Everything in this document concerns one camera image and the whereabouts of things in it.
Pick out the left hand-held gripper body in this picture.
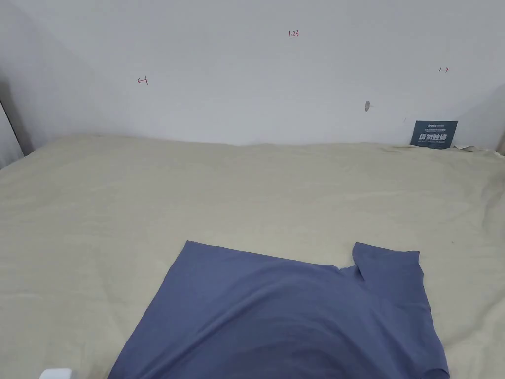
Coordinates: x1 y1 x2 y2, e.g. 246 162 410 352
39 368 74 379

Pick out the bed with beige sheet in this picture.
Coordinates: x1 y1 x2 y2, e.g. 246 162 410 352
0 135 505 379

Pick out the dark blue shirt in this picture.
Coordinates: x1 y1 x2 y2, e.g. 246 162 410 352
107 240 451 379

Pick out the dark sign card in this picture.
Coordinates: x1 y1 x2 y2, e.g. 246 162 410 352
409 120 459 151

